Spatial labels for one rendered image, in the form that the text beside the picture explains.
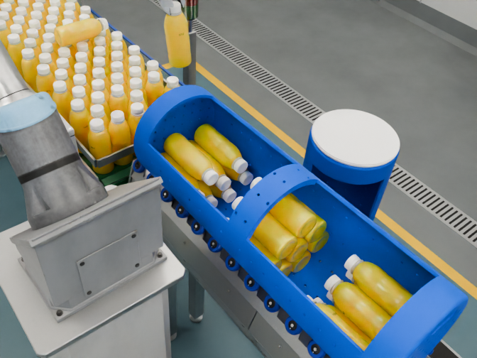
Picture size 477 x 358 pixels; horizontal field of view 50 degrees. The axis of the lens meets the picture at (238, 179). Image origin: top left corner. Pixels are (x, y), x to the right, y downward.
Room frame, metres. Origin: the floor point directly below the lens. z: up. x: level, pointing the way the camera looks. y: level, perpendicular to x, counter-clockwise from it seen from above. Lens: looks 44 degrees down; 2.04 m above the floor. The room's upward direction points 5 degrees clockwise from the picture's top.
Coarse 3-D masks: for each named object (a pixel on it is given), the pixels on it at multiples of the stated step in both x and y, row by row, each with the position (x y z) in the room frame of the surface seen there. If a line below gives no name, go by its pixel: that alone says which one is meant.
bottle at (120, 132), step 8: (112, 128) 1.18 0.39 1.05; (120, 128) 1.18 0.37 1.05; (128, 128) 1.20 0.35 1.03; (112, 136) 1.18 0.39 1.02; (120, 136) 1.17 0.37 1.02; (128, 136) 1.19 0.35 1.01; (112, 144) 1.18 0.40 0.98; (120, 144) 1.17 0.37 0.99; (128, 144) 1.19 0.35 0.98; (120, 160) 1.17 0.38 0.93; (128, 160) 1.18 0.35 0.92
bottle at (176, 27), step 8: (168, 16) 1.30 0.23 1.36; (176, 16) 1.29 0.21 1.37; (184, 16) 1.31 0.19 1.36; (168, 24) 1.29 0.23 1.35; (176, 24) 1.28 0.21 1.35; (184, 24) 1.30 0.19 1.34; (168, 32) 1.28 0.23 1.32; (176, 32) 1.28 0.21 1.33; (184, 32) 1.29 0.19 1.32; (168, 40) 1.29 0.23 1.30; (176, 40) 1.28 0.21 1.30; (184, 40) 1.29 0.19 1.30; (168, 48) 1.29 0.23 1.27; (176, 48) 1.28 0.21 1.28; (184, 48) 1.29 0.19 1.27; (168, 56) 1.30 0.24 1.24; (176, 56) 1.28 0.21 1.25; (184, 56) 1.29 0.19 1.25; (176, 64) 1.28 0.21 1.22; (184, 64) 1.29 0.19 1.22
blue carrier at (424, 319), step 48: (192, 96) 1.12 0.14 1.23; (144, 144) 1.02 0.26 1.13; (240, 144) 1.14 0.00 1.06; (192, 192) 0.86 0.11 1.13; (240, 192) 1.03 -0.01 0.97; (288, 192) 0.80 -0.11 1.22; (336, 192) 0.85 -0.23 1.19; (240, 240) 0.73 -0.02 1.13; (336, 240) 0.84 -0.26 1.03; (384, 240) 0.77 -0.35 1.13; (288, 288) 0.62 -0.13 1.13; (432, 288) 0.58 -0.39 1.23; (336, 336) 0.52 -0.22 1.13; (384, 336) 0.49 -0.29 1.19; (432, 336) 0.51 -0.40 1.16
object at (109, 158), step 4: (132, 144) 1.19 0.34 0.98; (124, 148) 1.17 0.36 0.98; (128, 148) 1.18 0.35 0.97; (132, 148) 1.18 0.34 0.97; (116, 152) 1.15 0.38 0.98; (120, 152) 1.16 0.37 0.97; (124, 152) 1.17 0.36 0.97; (128, 152) 1.18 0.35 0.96; (132, 152) 1.18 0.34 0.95; (104, 156) 1.13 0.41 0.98; (108, 156) 1.13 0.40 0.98; (112, 156) 1.14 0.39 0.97; (116, 156) 1.15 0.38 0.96; (120, 156) 1.15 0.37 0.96; (124, 156) 1.16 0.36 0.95; (100, 160) 1.11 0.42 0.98; (104, 160) 1.12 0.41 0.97; (108, 160) 1.13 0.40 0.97; (112, 160) 1.14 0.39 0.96; (116, 160) 1.15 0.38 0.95; (100, 164) 1.11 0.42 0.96; (104, 164) 1.12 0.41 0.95
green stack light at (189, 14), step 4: (184, 8) 1.68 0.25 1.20; (188, 8) 1.68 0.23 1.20; (192, 8) 1.68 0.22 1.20; (196, 8) 1.69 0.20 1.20; (184, 12) 1.68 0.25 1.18; (188, 12) 1.68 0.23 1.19; (192, 12) 1.68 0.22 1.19; (196, 12) 1.69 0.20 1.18; (188, 16) 1.68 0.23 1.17; (192, 16) 1.68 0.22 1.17; (196, 16) 1.70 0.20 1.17
